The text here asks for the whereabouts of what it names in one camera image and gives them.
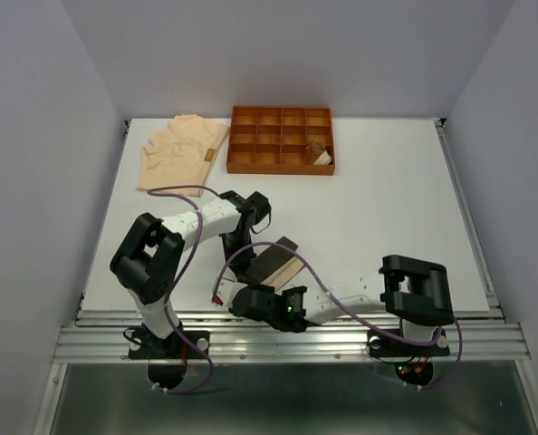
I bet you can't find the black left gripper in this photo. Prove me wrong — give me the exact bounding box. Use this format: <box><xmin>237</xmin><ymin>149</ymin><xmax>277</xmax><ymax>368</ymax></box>
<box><xmin>221</xmin><ymin>230</ymin><xmax>256</xmax><ymax>275</ymax></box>

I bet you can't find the dark grey underwear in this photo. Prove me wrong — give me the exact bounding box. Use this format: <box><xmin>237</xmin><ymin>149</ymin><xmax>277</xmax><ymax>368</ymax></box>
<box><xmin>238</xmin><ymin>246</ymin><xmax>304</xmax><ymax>293</ymax></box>

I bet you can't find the orange compartment tray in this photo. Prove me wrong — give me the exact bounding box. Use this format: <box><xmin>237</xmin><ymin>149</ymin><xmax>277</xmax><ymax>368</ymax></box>
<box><xmin>226</xmin><ymin>105</ymin><xmax>336</xmax><ymax>176</ymax></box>

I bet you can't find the brown underwear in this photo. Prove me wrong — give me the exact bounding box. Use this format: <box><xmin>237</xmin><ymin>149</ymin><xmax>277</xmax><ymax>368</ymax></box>
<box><xmin>305</xmin><ymin>141</ymin><xmax>332</xmax><ymax>166</ymax></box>

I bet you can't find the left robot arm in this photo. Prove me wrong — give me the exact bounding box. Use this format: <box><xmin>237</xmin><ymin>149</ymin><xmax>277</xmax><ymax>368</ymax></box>
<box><xmin>110</xmin><ymin>190</ymin><xmax>272</xmax><ymax>360</ymax></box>

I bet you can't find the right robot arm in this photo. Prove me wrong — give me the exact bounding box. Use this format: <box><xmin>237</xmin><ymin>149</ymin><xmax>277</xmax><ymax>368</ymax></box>
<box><xmin>227</xmin><ymin>255</ymin><xmax>455</xmax><ymax>353</ymax></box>

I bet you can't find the peach underwear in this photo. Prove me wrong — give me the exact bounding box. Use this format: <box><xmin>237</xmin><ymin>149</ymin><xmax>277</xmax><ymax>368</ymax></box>
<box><xmin>138</xmin><ymin>114</ymin><xmax>229</xmax><ymax>198</ymax></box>

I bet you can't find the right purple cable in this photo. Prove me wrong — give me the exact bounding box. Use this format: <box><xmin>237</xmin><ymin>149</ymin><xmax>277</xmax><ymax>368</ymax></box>
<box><xmin>212</xmin><ymin>242</ymin><xmax>464</xmax><ymax>392</ymax></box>

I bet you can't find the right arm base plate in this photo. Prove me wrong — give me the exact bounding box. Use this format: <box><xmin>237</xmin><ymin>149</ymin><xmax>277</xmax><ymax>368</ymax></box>
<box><xmin>367</xmin><ymin>330</ymin><xmax>450</xmax><ymax>360</ymax></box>

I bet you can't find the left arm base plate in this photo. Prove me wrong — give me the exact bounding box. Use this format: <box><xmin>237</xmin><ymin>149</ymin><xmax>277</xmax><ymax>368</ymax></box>
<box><xmin>123</xmin><ymin>326</ymin><xmax>205</xmax><ymax>361</ymax></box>

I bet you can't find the aluminium front rail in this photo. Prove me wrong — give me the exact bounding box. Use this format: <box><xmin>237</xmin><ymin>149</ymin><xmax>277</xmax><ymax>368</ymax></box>
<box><xmin>53</xmin><ymin>311</ymin><xmax>531</xmax><ymax>365</ymax></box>

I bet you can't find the aluminium rail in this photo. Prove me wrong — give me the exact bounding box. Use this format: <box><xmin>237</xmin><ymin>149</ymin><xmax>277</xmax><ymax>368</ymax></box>
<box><xmin>434</xmin><ymin>118</ymin><xmax>505</xmax><ymax>321</ymax></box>
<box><xmin>53</xmin><ymin>311</ymin><xmax>531</xmax><ymax>365</ymax></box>

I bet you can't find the aluminium right side rail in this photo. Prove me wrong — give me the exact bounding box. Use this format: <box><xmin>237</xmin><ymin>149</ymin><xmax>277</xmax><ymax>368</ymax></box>
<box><xmin>434</xmin><ymin>118</ymin><xmax>505</xmax><ymax>321</ymax></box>

